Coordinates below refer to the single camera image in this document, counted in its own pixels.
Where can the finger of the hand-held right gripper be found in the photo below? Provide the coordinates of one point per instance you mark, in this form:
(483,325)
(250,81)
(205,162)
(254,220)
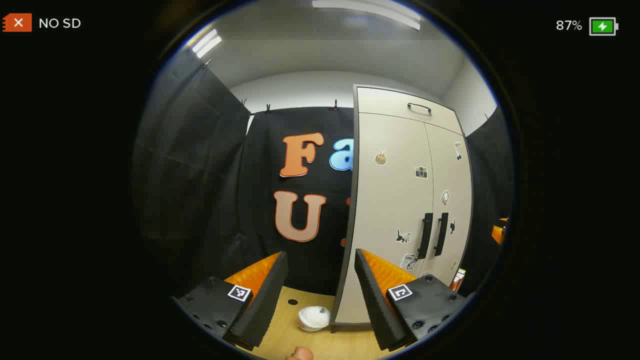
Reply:
(498,234)

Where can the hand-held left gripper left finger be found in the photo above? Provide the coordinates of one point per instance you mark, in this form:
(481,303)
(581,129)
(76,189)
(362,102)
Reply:
(265,305)

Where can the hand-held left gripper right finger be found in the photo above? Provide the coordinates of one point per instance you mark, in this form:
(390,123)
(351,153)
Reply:
(380,310)

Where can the beige cabinet door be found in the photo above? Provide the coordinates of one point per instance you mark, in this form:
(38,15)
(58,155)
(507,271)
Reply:
(454,170)
(390,200)

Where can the beige double-door shoe cabinet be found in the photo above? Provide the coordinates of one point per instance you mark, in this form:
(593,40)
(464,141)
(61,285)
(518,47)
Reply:
(350,210)

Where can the beige cabinet drawer front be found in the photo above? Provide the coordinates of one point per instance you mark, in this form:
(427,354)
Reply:
(385,102)

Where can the white bowl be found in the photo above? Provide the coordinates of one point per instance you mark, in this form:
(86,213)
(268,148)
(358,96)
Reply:
(314,318)

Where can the small colourful carton box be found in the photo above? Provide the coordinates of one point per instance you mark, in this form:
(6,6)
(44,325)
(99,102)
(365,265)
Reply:
(457,280)

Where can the black backdrop cloth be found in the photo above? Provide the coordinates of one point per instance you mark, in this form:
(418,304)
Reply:
(490,170)
(260,200)
(185,165)

